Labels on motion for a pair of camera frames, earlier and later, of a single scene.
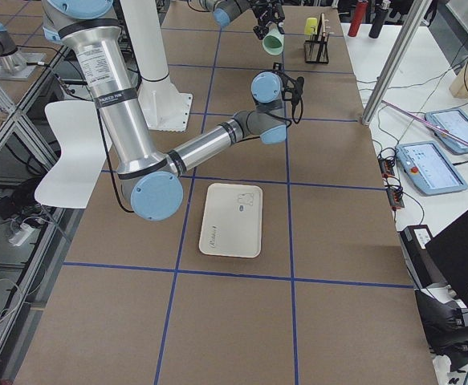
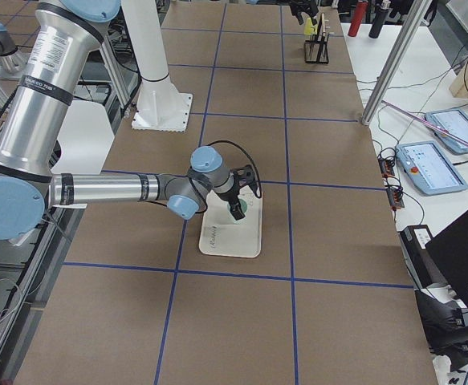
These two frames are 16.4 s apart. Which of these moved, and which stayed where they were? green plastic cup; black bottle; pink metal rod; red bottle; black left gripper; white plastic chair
Moved: black left gripper; green plastic cup
Stayed: white plastic chair; black bottle; pink metal rod; red bottle
